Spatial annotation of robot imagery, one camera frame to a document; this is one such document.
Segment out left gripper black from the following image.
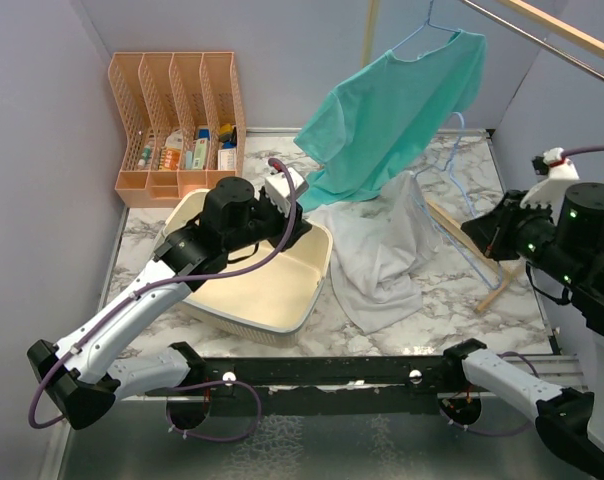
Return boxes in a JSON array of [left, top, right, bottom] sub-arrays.
[[225, 189, 313, 254]]

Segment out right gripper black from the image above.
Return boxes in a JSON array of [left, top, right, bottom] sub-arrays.
[[460, 186, 588, 286]]

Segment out white t shirt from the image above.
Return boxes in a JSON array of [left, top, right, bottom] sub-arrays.
[[310, 172, 441, 334]]

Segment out teal t shirt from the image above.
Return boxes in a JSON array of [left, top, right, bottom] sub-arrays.
[[294, 31, 487, 211]]

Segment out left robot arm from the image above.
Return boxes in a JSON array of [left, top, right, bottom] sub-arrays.
[[27, 168, 310, 430]]

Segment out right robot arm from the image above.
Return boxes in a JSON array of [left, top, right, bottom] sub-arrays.
[[441, 182, 604, 479]]

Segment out cream plastic basket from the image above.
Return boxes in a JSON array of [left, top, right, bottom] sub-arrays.
[[161, 192, 333, 347]]

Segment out items in organizer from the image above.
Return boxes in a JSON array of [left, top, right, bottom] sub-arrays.
[[135, 124, 238, 171]]

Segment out orange file organizer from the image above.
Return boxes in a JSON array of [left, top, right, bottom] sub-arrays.
[[108, 52, 247, 208]]

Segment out wooden clothes rack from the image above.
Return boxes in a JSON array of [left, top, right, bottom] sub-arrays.
[[361, 0, 604, 314]]

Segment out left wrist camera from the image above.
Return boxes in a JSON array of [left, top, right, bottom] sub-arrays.
[[264, 167, 309, 216]]

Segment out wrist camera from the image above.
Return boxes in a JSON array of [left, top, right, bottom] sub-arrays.
[[264, 167, 309, 216], [519, 147, 579, 208]]

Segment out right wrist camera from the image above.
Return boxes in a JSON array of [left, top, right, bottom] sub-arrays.
[[519, 147, 579, 208]]

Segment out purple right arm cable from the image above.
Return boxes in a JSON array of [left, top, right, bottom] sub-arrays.
[[451, 143, 604, 439]]

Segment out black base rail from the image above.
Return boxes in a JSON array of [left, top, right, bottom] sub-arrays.
[[197, 355, 479, 416]]

